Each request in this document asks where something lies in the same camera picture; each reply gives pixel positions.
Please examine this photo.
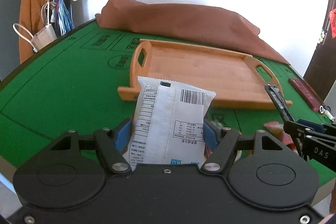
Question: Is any red door decoration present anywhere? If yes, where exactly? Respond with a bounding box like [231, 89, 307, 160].
[329, 9, 336, 39]

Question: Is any wooden serving tray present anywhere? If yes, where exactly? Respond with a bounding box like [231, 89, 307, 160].
[117, 39, 281, 110]

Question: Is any pink snack packet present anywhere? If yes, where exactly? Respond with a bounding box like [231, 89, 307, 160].
[264, 121, 298, 153]

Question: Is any phone charm strap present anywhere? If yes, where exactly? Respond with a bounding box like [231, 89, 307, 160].
[319, 105, 336, 122]

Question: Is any dark wooden door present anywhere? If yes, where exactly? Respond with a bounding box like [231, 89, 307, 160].
[303, 0, 335, 100]

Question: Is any white snack packet with barcode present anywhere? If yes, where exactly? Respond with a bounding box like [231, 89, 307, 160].
[124, 77, 216, 169]

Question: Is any red phone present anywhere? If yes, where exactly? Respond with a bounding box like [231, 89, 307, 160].
[288, 78, 322, 112]

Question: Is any brown cloth cover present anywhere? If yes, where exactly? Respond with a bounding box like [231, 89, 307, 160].
[95, 0, 288, 64]

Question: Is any paper shopping bag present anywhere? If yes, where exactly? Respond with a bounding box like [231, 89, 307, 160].
[13, 23, 57, 52]

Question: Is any blue lanyard bundle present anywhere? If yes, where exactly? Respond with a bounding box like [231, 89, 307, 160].
[56, 0, 75, 37]

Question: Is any black coffee stick sachet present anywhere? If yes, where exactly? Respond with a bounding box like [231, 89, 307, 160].
[264, 84, 295, 122]

